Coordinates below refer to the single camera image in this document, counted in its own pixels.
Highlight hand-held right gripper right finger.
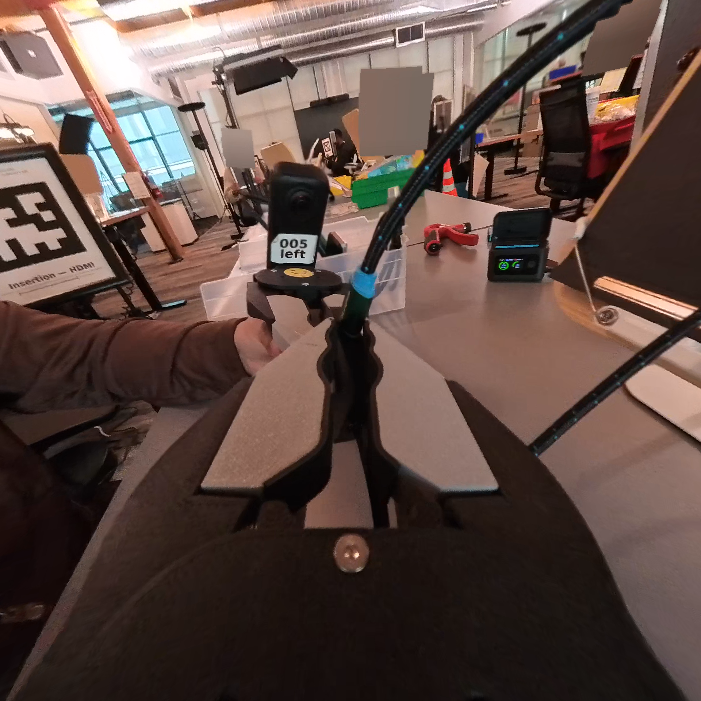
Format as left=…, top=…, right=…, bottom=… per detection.
left=361, top=322, right=499, bottom=525

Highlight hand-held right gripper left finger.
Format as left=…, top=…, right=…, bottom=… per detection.
left=200, top=319, right=337, bottom=512

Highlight black braided HDMI cable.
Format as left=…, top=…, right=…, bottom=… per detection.
left=337, top=0, right=701, bottom=456

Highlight clear plastic bin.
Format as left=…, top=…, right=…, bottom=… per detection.
left=199, top=216, right=409, bottom=335

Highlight person's left forearm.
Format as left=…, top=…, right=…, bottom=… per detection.
left=0, top=299, right=248, bottom=415

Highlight person's left hand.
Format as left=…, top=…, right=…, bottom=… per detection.
left=234, top=316, right=283, bottom=378

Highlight green plastic crates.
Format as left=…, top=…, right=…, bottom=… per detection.
left=350, top=170, right=418, bottom=209

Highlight black floor lamp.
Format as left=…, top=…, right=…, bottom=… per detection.
left=517, top=24, right=543, bottom=176
left=177, top=101, right=245, bottom=243

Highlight white cabinet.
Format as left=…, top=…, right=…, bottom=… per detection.
left=139, top=203, right=198, bottom=253

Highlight black overhead light panel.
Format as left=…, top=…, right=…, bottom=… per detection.
left=232, top=52, right=300, bottom=97

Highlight red hand tool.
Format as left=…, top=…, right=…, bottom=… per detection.
left=422, top=221, right=480, bottom=256

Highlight small black power station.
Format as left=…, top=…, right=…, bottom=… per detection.
left=486, top=206, right=553, bottom=284

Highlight framed marker sign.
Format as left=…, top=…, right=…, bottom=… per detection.
left=0, top=142, right=133, bottom=308

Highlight black office chair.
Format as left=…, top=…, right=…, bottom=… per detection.
left=534, top=77, right=596, bottom=212

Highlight black ceiling box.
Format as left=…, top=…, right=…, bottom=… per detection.
left=0, top=30, right=64, bottom=81

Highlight black display board on stand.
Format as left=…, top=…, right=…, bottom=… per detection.
left=549, top=0, right=701, bottom=445

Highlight red storage bin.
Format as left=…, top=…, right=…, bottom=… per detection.
left=589, top=115, right=639, bottom=181

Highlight yellow bag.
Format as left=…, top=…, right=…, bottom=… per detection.
left=599, top=95, right=640, bottom=122

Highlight silver ventilation duct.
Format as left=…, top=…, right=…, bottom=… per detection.
left=125, top=8, right=478, bottom=75

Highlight orange support post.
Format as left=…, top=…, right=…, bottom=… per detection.
left=41, top=5, right=185, bottom=262

